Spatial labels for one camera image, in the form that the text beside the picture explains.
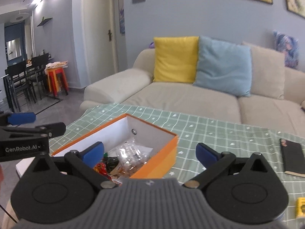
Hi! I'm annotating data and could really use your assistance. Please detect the dark wall shelf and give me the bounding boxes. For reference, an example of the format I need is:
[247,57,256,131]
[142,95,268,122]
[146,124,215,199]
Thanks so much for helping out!
[37,17,53,27]

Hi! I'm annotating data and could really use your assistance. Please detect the red snack packet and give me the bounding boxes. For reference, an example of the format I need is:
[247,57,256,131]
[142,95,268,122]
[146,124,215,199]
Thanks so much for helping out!
[93,162,112,180]

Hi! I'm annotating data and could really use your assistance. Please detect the orange cardboard box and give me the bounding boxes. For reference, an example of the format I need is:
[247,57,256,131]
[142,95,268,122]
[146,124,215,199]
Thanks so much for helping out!
[51,114,179,179]

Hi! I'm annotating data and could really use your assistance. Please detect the beige sofa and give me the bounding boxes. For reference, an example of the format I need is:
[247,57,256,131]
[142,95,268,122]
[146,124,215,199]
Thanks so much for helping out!
[80,42,305,134]

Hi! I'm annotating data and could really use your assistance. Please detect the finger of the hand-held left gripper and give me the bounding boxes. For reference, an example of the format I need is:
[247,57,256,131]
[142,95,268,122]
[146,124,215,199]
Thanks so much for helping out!
[0,122,66,141]
[0,112,37,126]

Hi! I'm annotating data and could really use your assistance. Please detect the white door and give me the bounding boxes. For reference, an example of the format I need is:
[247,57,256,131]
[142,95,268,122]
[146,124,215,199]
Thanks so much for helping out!
[82,0,120,86]

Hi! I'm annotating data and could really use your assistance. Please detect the ceiling lamp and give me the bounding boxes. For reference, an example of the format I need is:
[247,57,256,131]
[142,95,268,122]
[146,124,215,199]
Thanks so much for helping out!
[15,0,31,21]

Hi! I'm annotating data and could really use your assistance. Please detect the dark green snack packet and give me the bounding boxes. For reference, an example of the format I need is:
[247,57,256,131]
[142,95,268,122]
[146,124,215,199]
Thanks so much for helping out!
[105,156,120,172]

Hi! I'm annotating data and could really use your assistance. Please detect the small yellow box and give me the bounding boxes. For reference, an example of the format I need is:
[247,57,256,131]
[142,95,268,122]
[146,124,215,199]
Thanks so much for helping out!
[295,198,305,220]

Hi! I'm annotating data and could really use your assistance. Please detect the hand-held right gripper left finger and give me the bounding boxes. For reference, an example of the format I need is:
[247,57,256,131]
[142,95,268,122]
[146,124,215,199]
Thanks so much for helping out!
[22,141,118,189]

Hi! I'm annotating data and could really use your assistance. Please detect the clear packet of white balls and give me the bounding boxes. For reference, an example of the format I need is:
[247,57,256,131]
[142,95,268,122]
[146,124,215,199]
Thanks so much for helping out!
[108,139,154,172]

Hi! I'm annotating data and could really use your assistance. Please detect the beige cushion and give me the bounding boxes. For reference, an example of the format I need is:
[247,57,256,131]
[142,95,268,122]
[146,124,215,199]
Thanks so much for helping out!
[242,41,286,100]

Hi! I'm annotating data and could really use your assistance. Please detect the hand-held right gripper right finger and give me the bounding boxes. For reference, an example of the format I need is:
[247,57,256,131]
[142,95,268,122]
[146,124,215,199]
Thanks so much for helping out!
[184,142,278,189]

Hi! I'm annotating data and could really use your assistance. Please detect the black dining chairs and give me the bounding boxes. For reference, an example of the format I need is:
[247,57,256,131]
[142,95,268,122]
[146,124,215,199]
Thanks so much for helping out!
[3,54,50,112]

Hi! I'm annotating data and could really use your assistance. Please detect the black cable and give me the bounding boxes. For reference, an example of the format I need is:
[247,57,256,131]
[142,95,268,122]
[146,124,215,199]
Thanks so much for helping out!
[0,205,18,225]

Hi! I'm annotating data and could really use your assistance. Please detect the blue printed cushion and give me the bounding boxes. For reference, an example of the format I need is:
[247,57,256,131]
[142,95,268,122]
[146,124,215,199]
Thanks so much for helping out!
[273,30,300,69]

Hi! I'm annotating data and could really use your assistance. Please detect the light blue cushion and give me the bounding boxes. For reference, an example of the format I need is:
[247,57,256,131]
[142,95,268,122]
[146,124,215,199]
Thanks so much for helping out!
[193,36,252,97]

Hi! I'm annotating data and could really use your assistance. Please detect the green grid tablecloth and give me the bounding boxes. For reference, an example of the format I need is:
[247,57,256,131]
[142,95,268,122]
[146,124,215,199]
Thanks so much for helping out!
[65,102,305,220]

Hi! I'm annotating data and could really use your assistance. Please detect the beige cloth bundle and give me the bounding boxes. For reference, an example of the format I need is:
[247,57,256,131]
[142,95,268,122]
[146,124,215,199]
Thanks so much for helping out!
[45,61,69,70]

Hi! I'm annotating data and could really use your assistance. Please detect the black notebook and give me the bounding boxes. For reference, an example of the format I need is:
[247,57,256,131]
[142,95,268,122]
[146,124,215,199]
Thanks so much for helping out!
[280,138,305,177]

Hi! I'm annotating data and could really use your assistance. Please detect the yellow cushion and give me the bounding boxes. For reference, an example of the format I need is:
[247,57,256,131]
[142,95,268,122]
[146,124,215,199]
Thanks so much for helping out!
[152,36,199,83]

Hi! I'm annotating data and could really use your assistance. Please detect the blue wall poster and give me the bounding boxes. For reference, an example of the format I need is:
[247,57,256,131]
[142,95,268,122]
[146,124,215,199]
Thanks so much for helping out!
[119,3,125,34]

